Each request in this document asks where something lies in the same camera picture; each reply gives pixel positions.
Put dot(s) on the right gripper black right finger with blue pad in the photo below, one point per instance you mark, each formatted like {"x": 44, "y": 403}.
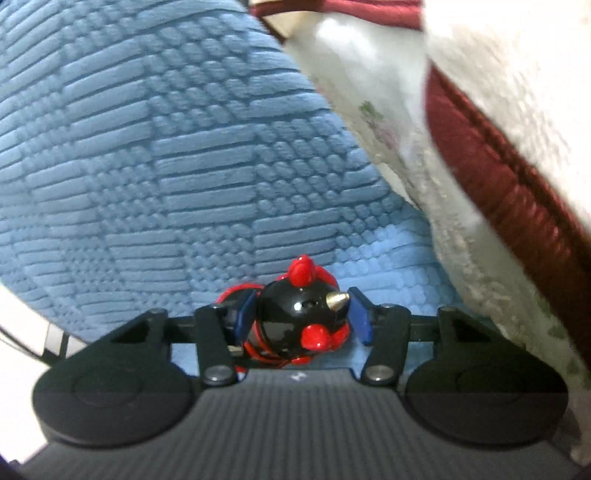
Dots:
{"x": 386, "y": 330}

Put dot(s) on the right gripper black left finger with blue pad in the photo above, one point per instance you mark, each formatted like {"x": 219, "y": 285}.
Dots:
{"x": 216, "y": 328}

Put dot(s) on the red black toy figure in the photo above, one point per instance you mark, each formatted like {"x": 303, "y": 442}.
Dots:
{"x": 300, "y": 315}

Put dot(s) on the blue textured chair cover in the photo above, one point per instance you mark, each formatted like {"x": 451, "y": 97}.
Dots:
{"x": 154, "y": 153}

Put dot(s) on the floral bed sheet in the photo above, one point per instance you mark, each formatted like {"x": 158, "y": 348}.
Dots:
{"x": 374, "y": 77}

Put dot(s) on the white red black blanket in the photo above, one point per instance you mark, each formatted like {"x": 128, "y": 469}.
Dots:
{"x": 507, "y": 106}

